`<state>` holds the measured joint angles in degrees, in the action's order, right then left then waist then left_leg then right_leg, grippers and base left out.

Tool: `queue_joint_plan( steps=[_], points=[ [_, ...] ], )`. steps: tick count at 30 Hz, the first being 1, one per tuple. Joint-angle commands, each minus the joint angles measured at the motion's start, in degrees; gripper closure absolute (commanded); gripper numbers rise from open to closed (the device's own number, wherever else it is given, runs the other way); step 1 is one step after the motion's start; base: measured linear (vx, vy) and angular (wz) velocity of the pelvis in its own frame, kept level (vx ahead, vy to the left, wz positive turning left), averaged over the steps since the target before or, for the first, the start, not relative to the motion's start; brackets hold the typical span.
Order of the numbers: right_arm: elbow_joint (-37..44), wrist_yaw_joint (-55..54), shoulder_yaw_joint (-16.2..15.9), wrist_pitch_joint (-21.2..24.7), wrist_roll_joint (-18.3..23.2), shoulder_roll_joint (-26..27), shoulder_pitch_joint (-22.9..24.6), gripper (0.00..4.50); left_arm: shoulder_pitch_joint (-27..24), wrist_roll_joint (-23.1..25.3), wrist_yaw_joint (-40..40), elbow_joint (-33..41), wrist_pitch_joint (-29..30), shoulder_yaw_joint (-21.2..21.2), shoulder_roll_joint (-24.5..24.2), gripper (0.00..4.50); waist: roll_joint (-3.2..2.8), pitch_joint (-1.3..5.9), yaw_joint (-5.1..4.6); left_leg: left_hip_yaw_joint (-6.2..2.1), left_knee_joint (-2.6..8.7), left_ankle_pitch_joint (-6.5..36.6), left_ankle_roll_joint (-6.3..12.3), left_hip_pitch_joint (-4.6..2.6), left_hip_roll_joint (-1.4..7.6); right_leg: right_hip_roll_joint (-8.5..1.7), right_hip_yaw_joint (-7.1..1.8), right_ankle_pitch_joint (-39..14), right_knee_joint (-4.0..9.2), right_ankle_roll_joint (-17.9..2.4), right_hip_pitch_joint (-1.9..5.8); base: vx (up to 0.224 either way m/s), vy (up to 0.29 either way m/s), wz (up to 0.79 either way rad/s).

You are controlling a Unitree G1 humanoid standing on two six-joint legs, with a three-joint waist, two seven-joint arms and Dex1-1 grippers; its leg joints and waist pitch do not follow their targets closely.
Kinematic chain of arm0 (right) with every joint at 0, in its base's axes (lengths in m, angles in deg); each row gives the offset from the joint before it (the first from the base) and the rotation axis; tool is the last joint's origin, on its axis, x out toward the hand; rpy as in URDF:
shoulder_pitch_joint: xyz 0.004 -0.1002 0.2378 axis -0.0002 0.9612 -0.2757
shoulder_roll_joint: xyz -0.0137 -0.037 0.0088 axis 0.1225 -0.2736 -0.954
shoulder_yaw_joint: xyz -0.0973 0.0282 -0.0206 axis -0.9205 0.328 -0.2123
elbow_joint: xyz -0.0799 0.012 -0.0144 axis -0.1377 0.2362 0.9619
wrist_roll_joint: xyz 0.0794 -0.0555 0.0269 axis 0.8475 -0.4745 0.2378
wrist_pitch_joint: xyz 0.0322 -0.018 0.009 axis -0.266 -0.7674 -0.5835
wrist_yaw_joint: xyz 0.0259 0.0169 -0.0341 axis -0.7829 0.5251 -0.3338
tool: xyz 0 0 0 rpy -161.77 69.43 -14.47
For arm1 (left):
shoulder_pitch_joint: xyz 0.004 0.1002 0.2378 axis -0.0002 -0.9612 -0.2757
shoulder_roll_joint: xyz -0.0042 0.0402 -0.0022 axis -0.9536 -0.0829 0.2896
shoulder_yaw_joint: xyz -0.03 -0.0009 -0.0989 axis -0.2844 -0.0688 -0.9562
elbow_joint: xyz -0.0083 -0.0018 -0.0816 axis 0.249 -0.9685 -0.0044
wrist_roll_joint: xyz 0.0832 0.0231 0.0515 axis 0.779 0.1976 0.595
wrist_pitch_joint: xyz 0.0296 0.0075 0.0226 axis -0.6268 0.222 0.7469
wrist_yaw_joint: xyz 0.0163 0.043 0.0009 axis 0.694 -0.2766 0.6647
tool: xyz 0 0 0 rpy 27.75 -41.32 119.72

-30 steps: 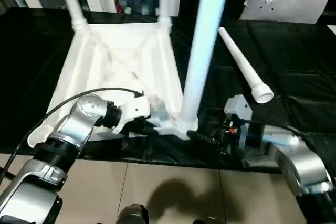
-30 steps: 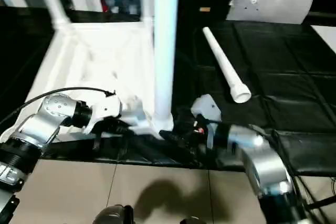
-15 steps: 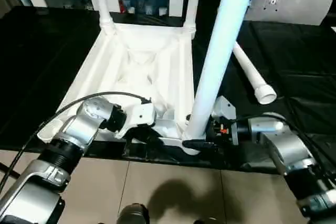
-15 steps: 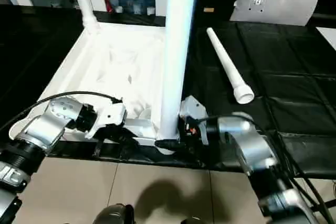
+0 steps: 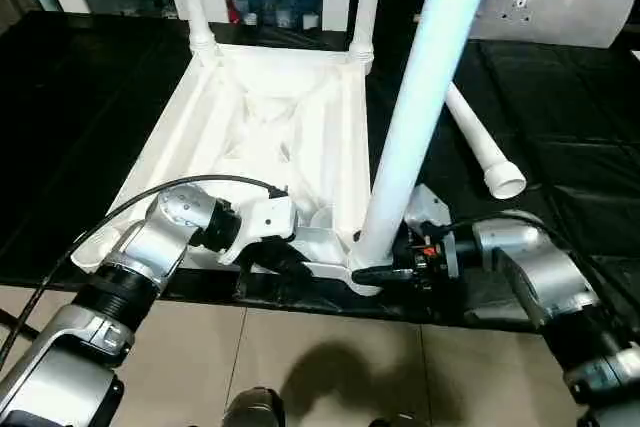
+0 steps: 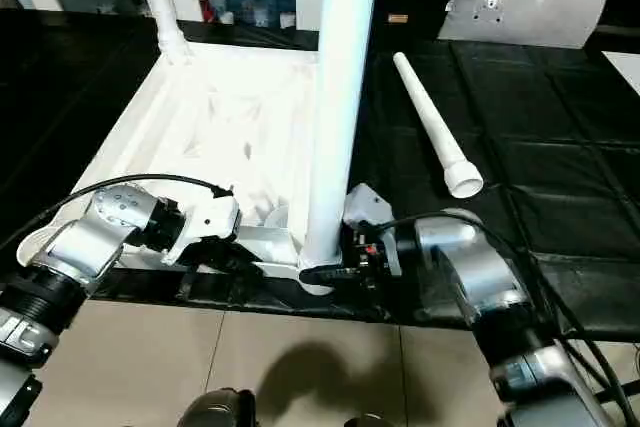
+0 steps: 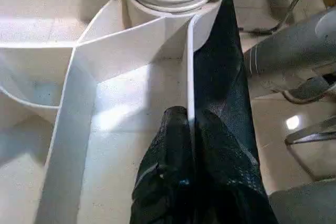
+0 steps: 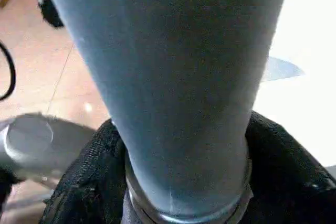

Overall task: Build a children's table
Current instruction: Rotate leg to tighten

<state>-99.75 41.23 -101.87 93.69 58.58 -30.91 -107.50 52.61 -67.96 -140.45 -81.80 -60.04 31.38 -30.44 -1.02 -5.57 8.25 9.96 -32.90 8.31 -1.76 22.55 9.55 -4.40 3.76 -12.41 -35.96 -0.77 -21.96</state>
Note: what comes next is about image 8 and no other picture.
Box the dark rounded robot foot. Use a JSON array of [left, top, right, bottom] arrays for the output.
[[0, 113, 96, 191]]

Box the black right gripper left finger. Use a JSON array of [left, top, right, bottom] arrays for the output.
[[39, 118, 130, 224]]

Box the white plastic table top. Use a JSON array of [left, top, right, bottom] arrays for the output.
[[123, 0, 336, 224]]

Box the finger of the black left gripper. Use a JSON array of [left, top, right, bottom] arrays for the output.
[[33, 0, 66, 28]]

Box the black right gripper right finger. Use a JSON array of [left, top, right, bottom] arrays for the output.
[[243, 110, 336, 224]]

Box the white plastic table leg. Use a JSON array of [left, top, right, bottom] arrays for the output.
[[35, 0, 293, 219]]

